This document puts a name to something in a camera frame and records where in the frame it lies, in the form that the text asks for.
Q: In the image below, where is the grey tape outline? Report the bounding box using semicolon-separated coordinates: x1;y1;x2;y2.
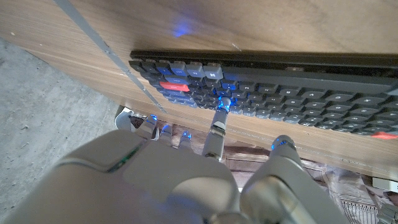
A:
54;0;169;114

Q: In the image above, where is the printed living room backdrop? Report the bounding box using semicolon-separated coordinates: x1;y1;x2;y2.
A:
114;107;398;224

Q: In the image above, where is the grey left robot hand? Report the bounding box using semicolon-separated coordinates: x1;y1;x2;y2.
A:
376;202;398;224

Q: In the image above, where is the black keyboard with red keys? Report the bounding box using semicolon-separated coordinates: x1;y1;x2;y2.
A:
128;49;398;140

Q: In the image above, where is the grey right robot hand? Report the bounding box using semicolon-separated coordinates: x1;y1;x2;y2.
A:
2;96;352;224

